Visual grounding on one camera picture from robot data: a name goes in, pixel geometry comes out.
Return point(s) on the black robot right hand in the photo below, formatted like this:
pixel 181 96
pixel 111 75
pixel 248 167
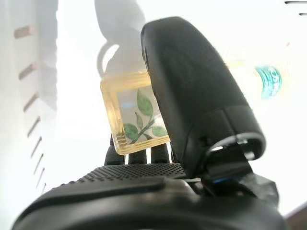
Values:
pixel 196 83

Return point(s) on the tea bottle with leaf label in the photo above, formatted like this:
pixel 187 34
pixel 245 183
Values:
pixel 134 107

